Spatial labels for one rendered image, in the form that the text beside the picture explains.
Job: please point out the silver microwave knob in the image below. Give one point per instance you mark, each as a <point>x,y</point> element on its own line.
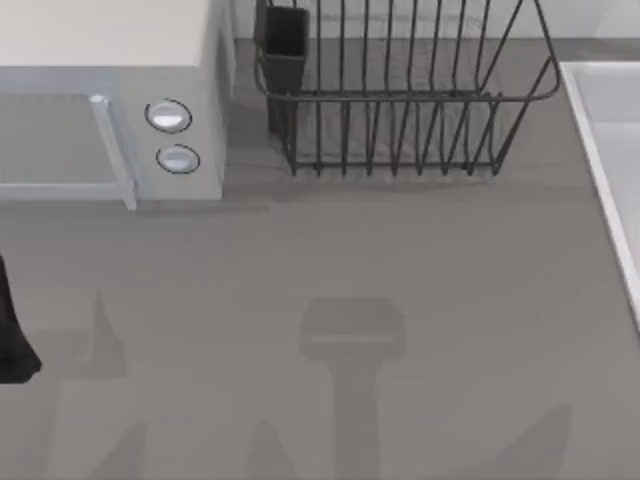
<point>177,159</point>
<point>168,116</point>

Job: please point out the black cutlery holder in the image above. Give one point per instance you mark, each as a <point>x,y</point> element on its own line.
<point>284,45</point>

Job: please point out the microwave oven door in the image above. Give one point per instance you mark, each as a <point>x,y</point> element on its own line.
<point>55,145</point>

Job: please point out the pale microwave oven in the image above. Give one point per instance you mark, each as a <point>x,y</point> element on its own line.
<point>100,35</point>

